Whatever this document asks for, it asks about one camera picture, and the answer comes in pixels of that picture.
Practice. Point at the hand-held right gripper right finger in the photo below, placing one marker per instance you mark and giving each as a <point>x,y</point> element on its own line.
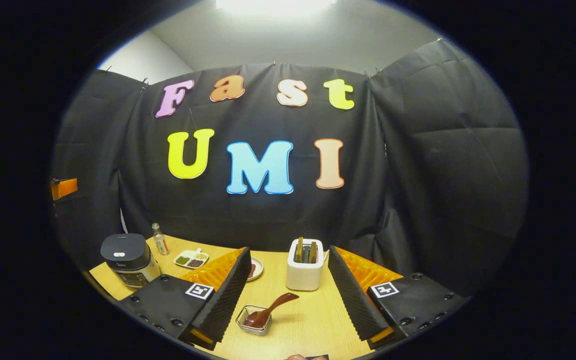
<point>350,295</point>

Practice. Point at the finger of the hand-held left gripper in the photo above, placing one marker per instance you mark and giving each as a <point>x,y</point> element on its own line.
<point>64,188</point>

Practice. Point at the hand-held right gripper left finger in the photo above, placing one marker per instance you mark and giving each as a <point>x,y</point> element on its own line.
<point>228,295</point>

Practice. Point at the brown wooden spoon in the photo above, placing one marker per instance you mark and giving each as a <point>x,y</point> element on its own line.
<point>273,307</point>

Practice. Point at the black rice cooker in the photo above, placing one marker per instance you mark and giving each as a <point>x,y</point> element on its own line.
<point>125,250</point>

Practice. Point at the red meat piece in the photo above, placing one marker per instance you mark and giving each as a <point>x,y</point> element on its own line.
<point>252,270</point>

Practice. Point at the white round plate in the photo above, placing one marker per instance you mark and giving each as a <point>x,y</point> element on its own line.
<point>258,270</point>

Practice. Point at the white toaster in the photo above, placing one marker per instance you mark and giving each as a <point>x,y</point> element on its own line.
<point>305,275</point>

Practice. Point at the white divided bean dish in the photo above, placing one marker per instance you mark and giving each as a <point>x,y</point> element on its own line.
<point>190,260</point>

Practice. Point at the brown toast slice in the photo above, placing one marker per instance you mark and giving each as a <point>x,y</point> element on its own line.
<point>313,252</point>
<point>299,250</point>

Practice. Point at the small glass bottle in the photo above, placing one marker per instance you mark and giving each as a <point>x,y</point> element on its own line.
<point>160,242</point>

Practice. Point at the black backdrop cloth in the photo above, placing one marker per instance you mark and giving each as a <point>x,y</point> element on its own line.
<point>443,150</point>

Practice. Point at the ceiling light panel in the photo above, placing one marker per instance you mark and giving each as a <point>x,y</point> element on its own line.
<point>275,6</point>

